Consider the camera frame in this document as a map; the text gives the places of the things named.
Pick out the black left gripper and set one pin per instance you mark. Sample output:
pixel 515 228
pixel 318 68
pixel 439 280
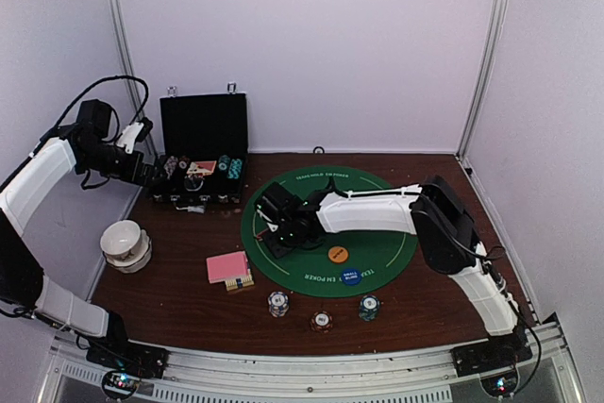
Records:
pixel 134 169

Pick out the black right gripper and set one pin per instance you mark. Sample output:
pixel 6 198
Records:
pixel 278 248

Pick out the orange dealer button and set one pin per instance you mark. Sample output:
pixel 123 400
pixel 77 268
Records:
pixel 338 254

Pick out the blue white 10 chip stack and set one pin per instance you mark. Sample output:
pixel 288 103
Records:
pixel 278 304

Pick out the red black 100 chip stack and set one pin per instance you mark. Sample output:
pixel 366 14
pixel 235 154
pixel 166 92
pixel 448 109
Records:
pixel 321 321

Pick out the blue green 50 chip stack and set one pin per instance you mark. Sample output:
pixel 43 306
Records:
pixel 369 308

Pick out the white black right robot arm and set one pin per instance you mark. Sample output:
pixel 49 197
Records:
pixel 431 211

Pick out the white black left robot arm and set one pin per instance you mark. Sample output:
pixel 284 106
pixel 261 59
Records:
pixel 81 147

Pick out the white left wrist cover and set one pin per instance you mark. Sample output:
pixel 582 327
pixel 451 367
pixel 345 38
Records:
pixel 128 137

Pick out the black white chips in case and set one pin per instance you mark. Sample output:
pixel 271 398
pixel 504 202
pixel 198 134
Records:
pixel 175 167

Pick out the round green poker mat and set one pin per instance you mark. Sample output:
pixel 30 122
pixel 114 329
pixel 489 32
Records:
pixel 340 265

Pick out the card deck holder box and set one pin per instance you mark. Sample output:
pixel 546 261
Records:
pixel 239 283

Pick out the black poker chip case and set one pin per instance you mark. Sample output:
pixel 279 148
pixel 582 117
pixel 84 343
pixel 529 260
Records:
pixel 203 127

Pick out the red playing card in case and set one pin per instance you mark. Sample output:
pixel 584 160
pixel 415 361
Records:
pixel 203 168

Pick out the teal chips in case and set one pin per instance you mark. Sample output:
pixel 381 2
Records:
pixel 231 167

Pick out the white ceramic bowl stack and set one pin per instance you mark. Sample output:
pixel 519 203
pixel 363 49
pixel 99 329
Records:
pixel 126 247

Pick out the pink playing card deck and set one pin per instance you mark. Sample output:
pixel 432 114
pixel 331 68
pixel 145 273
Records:
pixel 227 266

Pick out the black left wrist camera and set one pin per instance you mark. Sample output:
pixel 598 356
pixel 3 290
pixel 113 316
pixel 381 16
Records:
pixel 96 115

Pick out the left aluminium frame post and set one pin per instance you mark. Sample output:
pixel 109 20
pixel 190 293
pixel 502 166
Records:
pixel 119 31

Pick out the aluminium frame post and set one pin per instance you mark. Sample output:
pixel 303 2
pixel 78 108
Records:
pixel 119 31
pixel 494 30

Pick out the aluminium front rail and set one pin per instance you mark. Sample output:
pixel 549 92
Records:
pixel 421 375

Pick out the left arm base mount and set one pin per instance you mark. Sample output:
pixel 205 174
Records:
pixel 137 360

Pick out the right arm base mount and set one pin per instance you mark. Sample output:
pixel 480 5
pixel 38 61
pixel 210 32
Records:
pixel 495 353

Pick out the right aluminium frame post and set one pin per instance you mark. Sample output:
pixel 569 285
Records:
pixel 494 30

